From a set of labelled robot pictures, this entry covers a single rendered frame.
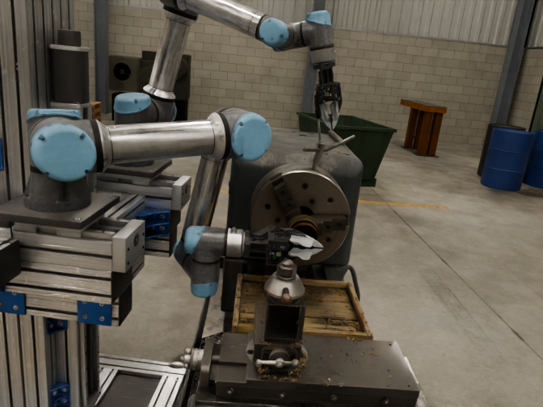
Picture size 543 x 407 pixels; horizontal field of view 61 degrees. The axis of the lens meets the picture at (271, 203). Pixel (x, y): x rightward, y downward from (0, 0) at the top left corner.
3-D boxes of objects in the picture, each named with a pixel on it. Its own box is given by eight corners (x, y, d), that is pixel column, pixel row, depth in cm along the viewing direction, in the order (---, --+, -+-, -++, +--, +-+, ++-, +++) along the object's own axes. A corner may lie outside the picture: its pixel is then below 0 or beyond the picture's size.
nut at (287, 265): (275, 270, 91) (277, 254, 90) (295, 272, 92) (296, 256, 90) (275, 279, 88) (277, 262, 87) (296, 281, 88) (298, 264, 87)
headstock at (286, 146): (229, 206, 220) (234, 124, 209) (327, 214, 223) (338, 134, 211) (217, 257, 164) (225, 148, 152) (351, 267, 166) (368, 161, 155)
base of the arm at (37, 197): (10, 207, 107) (6, 165, 104) (45, 190, 121) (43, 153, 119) (73, 215, 106) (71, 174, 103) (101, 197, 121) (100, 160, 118)
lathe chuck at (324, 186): (239, 242, 155) (264, 153, 146) (329, 264, 158) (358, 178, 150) (238, 253, 147) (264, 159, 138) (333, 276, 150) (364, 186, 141)
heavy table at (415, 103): (392, 141, 1088) (400, 98, 1059) (410, 143, 1092) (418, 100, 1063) (417, 155, 935) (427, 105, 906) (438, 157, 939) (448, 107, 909)
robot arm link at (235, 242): (227, 249, 127) (229, 221, 125) (244, 251, 127) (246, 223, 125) (225, 261, 120) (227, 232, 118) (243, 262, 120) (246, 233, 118)
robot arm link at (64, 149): (31, 170, 103) (250, 148, 128) (36, 189, 91) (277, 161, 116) (23, 116, 99) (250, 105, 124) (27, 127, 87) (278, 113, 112)
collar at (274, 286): (263, 279, 94) (265, 266, 93) (302, 282, 94) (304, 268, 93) (264, 298, 86) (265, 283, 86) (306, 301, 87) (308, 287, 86)
